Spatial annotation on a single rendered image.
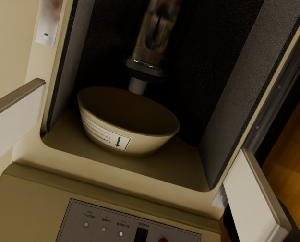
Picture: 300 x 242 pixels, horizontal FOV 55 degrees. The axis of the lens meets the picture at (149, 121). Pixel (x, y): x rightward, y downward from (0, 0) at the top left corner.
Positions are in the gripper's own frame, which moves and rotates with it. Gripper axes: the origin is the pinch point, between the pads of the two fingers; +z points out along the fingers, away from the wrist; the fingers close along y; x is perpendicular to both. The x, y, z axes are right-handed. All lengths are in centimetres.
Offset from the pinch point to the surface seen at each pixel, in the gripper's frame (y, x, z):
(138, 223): 4.8, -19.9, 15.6
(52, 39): -12.6, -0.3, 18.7
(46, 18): -13.6, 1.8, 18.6
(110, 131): -3.0, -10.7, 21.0
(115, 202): 0.9, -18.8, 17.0
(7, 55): -37, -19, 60
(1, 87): -38, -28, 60
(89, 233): -1.1, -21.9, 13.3
